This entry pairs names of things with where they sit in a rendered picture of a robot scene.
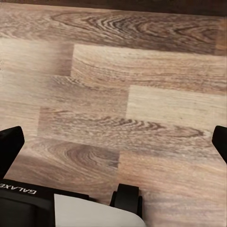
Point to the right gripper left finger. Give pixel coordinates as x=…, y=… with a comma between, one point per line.
x=11, y=142

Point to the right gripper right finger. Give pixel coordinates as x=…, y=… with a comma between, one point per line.
x=219, y=140

